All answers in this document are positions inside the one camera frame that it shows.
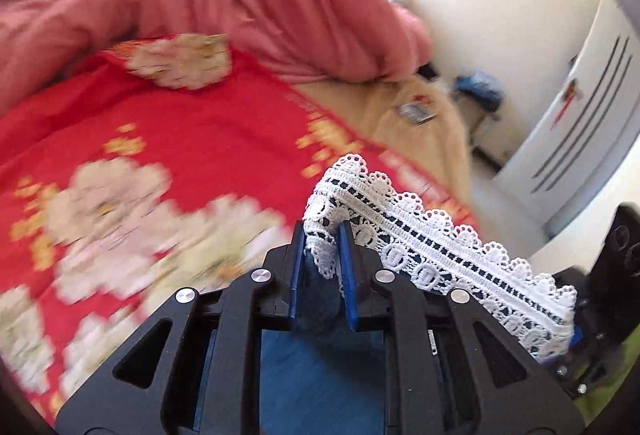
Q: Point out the green mat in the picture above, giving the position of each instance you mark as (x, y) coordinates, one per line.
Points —
(605, 402)

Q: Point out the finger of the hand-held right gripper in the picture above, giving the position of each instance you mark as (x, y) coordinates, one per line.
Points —
(579, 339)

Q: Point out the blue bag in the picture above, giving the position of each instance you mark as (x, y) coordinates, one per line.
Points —
(479, 87)

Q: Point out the white cabinet door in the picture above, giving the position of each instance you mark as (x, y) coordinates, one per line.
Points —
(590, 125)

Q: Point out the small stool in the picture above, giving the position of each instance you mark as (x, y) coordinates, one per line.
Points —
(487, 125)

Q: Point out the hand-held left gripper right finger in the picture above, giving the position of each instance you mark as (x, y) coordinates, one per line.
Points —
(348, 275)

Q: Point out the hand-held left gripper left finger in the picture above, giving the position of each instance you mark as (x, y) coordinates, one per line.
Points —
(298, 275)

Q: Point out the beige bed sheet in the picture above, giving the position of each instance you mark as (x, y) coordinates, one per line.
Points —
(380, 115)

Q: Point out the denim skirt with lace hem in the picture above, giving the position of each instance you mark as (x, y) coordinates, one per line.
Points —
(400, 225)

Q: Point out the red floral blanket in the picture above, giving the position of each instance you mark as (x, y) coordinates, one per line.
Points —
(200, 125)

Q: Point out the dark cloth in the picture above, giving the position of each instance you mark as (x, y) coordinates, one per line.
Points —
(428, 71)

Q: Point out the small colourful patch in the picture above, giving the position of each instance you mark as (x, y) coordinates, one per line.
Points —
(416, 111)

